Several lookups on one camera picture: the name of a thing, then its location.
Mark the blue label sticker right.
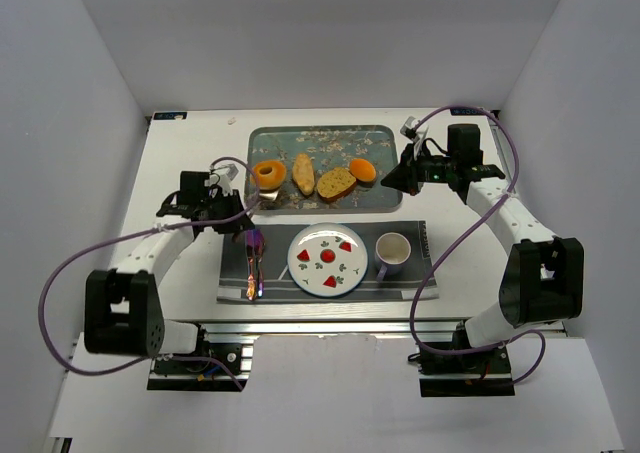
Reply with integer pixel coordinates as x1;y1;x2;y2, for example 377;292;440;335
449;106;485;116

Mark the floral blue serving tray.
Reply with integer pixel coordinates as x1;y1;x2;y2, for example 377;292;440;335
247;125;402;214

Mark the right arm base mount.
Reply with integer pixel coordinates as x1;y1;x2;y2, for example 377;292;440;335
407;321;515;398

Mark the iridescent fork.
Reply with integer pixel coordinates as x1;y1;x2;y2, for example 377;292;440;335
253;228;266;298

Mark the long yellow bread roll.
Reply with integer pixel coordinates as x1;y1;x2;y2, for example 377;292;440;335
292;153;315;197

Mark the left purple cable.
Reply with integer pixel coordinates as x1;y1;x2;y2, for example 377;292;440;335
38;158;262;392

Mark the purple cable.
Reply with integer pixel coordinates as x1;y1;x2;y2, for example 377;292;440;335
38;158;262;392
408;106;547;386

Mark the round orange bun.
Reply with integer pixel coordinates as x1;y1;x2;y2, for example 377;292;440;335
349;158;377;184

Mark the white lilac mug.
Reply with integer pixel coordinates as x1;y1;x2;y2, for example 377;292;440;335
375;232;412;282

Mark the orange ring donut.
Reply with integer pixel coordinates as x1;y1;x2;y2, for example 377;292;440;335
253;160;287;192

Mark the blue label sticker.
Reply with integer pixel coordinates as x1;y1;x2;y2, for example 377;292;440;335
449;106;485;116
153;111;187;121

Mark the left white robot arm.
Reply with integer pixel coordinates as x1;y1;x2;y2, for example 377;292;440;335
84;165;255;358

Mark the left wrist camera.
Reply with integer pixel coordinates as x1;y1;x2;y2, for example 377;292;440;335
209;163;238;197

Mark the aluminium rail frame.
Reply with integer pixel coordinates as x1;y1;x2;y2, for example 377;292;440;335
197;320;569;369

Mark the iridescent knife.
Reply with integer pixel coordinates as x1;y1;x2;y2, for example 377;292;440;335
245;230;257;301

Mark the blue label sticker left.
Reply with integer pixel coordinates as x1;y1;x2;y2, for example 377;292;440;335
153;111;187;121

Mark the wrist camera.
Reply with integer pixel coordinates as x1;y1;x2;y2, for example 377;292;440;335
400;116;429;146
209;163;238;197

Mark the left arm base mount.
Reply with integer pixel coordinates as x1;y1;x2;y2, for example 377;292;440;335
147;323;259;392

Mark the grey striped placemat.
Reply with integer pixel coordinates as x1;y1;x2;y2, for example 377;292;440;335
216;220;441;304

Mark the speckled bread slice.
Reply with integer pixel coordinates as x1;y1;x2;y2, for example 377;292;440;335
316;167;357;202

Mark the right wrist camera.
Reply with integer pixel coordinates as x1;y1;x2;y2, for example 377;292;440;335
400;116;429;146

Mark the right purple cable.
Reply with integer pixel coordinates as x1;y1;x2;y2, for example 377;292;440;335
408;106;547;386

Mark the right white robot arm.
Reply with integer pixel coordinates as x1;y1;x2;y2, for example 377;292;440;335
381;123;584;352

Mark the white strawberry plate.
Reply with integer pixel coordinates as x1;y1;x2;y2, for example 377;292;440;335
287;223;369;298

